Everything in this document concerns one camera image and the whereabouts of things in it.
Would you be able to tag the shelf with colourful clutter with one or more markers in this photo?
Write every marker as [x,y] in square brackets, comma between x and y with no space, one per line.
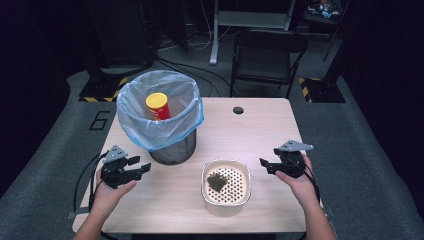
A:
[323,8]

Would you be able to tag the white strainer basin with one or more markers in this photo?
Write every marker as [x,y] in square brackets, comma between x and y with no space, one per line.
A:
[238,193]

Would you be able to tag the red chip can yellow lid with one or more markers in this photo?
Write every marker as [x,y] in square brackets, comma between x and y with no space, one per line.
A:
[159,106]

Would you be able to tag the black base hazard stripes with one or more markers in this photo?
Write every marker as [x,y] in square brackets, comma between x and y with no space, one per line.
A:
[100,90]
[321,90]

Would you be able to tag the black folding chair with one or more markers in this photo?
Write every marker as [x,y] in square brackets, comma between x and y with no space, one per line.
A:
[263,63]

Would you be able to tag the white desk frame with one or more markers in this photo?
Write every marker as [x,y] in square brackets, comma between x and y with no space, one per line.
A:
[248,18]

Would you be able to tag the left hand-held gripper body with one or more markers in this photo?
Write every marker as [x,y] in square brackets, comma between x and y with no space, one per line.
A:
[115,173]

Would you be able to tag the person's right hand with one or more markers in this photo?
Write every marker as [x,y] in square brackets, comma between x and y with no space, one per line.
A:
[301,188]

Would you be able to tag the black stand pole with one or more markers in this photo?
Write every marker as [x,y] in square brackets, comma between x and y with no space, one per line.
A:
[335,33]

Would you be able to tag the wet brown tea leaves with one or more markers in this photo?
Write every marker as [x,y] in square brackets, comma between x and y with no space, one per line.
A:
[217,181]

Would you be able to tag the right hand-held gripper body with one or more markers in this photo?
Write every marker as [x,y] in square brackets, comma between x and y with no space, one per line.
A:
[293,163]

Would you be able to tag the blue plastic bin liner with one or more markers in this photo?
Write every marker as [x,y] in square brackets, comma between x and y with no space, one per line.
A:
[180,116]

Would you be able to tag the tall black cabinet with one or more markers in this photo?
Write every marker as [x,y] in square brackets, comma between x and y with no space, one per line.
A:
[120,33]

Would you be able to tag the black mesh trash can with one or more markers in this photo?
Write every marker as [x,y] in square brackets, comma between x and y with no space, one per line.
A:
[176,151]

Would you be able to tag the person's left hand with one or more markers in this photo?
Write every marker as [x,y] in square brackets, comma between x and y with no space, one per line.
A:
[106,198]

